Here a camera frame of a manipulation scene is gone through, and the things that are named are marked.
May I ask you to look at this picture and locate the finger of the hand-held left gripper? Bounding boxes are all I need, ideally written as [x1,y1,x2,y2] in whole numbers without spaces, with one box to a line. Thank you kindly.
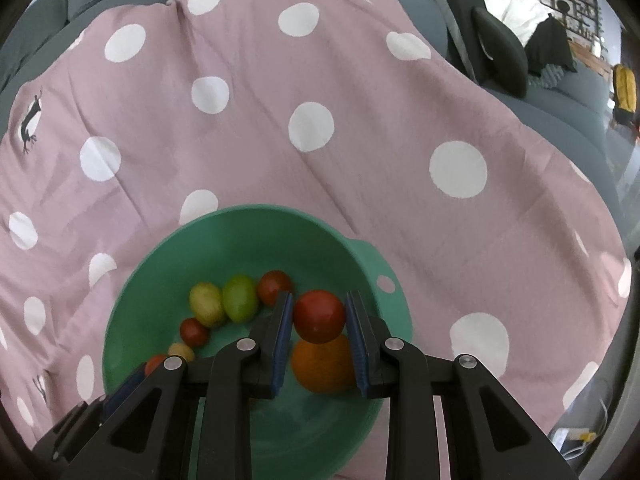
[102,362,151,413]

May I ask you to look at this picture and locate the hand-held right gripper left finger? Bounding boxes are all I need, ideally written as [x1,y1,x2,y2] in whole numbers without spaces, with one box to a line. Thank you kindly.
[59,290,295,480]

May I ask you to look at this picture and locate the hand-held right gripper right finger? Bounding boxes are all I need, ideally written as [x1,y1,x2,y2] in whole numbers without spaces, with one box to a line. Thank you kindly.
[346,289,581,480]

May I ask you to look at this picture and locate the large orange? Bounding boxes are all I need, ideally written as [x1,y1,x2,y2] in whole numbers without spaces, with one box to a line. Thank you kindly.
[291,335,357,394]

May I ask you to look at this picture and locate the large red tomato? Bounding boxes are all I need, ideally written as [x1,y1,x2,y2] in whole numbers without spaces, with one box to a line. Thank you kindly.
[293,290,347,345]
[257,270,296,307]

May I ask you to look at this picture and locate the green plastic bowl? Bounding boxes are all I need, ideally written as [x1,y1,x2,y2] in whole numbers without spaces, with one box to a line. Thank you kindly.
[102,204,414,480]

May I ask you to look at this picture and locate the green tomato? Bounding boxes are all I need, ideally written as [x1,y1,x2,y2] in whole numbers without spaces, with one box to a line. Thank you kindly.
[222,274,260,323]

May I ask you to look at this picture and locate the yellow-green tomato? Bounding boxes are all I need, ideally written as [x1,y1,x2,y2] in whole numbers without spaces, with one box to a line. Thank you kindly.
[189,282,226,327]

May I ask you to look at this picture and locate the pink polka-dot blanket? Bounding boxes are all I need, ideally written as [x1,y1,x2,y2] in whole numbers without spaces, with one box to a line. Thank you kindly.
[0,0,633,480]

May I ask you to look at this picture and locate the grey sofa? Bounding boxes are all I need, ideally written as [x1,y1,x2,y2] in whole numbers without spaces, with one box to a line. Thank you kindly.
[0,0,621,201]

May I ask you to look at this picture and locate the black round cushion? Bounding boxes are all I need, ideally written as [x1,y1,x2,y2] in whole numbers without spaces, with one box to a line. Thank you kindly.
[470,6,530,98]

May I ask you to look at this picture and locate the grey striped cushion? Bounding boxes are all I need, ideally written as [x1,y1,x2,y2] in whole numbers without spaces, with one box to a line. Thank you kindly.
[527,62,566,92]

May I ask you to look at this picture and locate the black garment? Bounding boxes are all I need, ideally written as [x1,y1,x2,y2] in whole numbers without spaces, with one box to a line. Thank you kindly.
[525,14,578,77]

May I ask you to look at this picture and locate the black flat cushion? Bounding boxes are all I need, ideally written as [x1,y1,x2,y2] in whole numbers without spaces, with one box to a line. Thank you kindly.
[430,0,486,81]

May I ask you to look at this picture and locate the wooden table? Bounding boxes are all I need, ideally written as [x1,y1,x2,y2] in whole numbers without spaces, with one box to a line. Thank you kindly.
[567,40,613,78]

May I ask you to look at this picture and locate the yellow backpack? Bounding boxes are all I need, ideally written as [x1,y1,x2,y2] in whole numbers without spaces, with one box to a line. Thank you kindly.
[611,63,638,126]

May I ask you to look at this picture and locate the white duvet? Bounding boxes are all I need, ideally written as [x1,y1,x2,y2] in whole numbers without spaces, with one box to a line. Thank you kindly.
[480,0,551,46]

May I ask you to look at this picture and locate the black wall shelf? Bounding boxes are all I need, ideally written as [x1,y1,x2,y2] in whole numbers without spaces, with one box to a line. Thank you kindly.
[527,0,601,41]

